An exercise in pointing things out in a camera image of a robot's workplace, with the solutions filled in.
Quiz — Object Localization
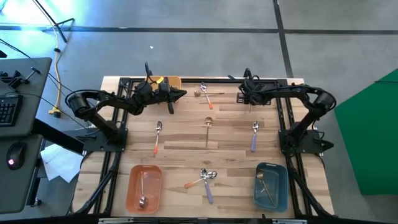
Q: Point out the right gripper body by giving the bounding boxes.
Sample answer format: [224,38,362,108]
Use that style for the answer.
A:
[238,77,266,105]

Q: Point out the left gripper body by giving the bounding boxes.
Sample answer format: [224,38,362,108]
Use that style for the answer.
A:
[151,77,172,102]

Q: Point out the gold spoon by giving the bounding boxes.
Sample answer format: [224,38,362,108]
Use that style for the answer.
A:
[204,116,214,149]
[256,171,277,208]
[193,89,225,97]

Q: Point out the orange-handled silver spoon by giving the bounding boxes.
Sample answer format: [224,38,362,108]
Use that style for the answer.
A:
[183,170,218,190]
[138,170,149,208]
[200,82,215,110]
[153,120,163,155]

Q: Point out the purple-handled silver spoon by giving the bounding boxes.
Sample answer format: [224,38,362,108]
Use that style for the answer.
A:
[200,167,215,205]
[250,121,261,153]

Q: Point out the yellow plastic bin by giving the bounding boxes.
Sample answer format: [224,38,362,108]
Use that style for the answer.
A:
[146,75,182,103]

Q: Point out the blue plastic bin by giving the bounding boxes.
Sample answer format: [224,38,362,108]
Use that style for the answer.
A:
[252,161,289,213]

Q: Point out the orange plastic bin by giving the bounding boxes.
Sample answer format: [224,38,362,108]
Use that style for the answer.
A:
[125,164,163,215]

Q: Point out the black tripod stand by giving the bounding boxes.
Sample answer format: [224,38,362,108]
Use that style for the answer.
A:
[32,0,75,44]

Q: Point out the white paper sheets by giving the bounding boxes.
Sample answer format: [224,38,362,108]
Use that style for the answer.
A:
[40,143,84,184]

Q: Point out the green panel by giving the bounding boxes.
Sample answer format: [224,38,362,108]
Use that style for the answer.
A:
[334,67,398,196]

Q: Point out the grey desk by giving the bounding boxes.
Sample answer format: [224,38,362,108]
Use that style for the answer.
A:
[0,57,53,215]

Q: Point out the black desk clamp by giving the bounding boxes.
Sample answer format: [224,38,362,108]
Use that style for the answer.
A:
[7,66,42,91]

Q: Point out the black keyboard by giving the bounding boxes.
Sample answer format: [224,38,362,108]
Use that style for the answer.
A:
[0,94,24,128]

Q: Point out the black computer mouse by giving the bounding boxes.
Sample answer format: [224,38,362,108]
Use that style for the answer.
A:
[6,141,27,171]

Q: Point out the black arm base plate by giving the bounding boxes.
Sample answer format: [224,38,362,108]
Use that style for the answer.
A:
[75,127,129,154]
[278,129,335,156]

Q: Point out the yellow power cable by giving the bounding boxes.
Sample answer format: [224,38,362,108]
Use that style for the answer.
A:
[47,24,63,118]

